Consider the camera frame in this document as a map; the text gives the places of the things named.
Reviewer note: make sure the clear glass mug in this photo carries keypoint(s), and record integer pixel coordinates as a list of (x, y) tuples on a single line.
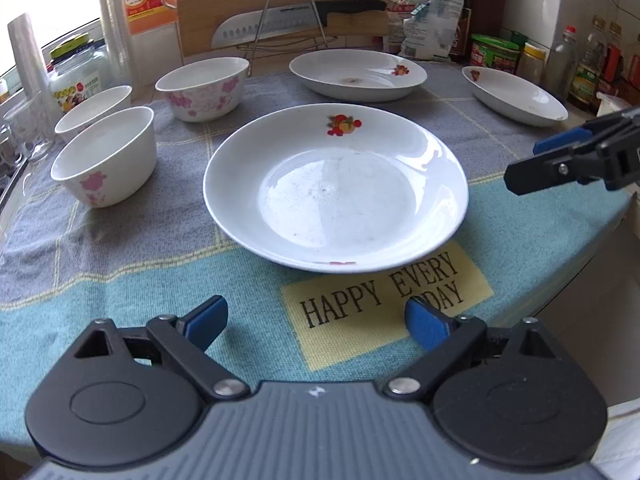
[(27, 130)]

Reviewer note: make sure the clear plastic wrap roll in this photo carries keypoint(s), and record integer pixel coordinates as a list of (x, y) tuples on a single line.
[(114, 35)]

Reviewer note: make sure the yellow-lid jar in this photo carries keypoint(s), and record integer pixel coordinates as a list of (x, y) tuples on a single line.
[(532, 65)]

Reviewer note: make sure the clear bottle red cap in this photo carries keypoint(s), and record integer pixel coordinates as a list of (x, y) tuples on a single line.
[(561, 65)]

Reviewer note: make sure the dark brown knife block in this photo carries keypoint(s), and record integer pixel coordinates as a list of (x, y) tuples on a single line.
[(487, 5)]

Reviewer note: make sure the glass jar green lid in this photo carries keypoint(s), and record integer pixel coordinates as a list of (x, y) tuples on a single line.
[(75, 80)]

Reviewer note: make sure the grey and teal checked towel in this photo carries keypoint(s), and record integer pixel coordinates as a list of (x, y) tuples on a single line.
[(125, 285)]

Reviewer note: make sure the small green lid container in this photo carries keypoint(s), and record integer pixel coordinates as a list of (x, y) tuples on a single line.
[(520, 37)]

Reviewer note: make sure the stained white plate fruit print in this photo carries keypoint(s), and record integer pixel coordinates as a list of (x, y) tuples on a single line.
[(360, 72)]

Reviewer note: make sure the person's white clothing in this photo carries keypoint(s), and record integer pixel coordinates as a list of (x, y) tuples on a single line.
[(625, 440)]

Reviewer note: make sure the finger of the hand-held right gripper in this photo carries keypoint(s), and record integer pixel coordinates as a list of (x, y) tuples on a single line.
[(540, 175), (562, 141)]

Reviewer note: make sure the large white bowl pink flowers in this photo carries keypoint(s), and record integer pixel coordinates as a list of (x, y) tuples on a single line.
[(200, 95)]

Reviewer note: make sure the oil bottle green label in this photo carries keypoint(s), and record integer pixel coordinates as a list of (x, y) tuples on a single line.
[(586, 75)]

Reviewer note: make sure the white plastic box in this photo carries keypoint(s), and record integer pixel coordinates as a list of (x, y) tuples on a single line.
[(611, 104)]

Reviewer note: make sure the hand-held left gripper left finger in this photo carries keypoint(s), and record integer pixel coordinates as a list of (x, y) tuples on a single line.
[(207, 320)]

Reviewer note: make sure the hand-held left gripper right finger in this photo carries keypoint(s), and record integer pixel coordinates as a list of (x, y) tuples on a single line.
[(425, 325)]

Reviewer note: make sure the short clear plastic cup sleeve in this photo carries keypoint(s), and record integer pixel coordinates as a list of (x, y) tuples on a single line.
[(27, 60)]

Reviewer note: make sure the green lidded tub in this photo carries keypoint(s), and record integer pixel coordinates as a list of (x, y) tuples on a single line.
[(492, 55)]

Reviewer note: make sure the red and white food bag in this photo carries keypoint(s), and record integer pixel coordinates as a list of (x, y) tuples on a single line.
[(400, 15)]

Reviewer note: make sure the bottle red label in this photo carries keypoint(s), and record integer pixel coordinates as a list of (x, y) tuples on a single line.
[(614, 60)]

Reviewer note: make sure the white and blue food bag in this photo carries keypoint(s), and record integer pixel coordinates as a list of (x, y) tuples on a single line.
[(435, 30)]

